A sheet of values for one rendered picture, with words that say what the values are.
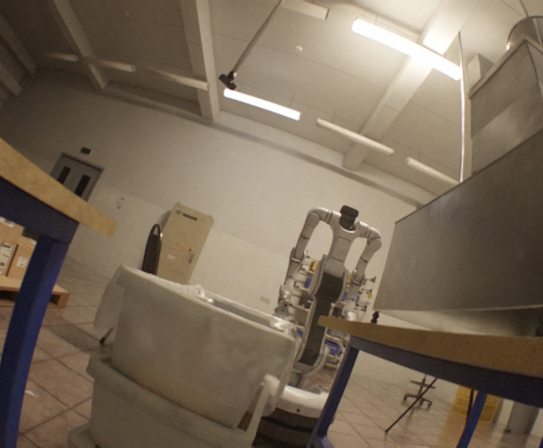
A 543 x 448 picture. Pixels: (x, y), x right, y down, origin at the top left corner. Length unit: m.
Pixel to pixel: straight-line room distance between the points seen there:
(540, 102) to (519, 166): 0.18
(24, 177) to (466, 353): 0.43
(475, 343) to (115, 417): 0.70
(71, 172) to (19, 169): 7.61
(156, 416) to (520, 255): 0.69
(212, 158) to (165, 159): 1.05
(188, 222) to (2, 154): 5.62
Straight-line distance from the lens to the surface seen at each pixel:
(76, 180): 7.73
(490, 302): 0.41
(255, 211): 6.21
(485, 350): 0.28
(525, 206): 0.42
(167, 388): 0.69
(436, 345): 0.33
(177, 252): 5.77
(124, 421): 0.75
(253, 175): 6.49
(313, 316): 1.82
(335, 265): 1.95
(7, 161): 0.30
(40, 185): 0.34
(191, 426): 0.65
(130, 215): 6.67
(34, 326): 0.52
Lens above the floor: 0.72
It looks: 15 degrees up
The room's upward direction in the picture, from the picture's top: 21 degrees clockwise
